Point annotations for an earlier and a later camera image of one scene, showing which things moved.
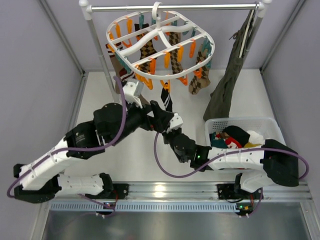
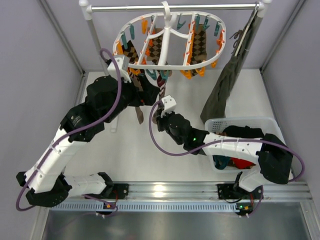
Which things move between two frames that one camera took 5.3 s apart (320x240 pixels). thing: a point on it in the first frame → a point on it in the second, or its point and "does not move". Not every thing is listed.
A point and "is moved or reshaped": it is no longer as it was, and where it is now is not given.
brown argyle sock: (175, 39) → (155, 47)
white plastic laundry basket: (266, 126) does not move
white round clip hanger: (161, 46) is moved or reshaped
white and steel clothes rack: (261, 6) does not move
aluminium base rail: (205, 190) does not move
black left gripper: (155, 117) → (149, 89)
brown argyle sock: (148, 50) → (131, 52)
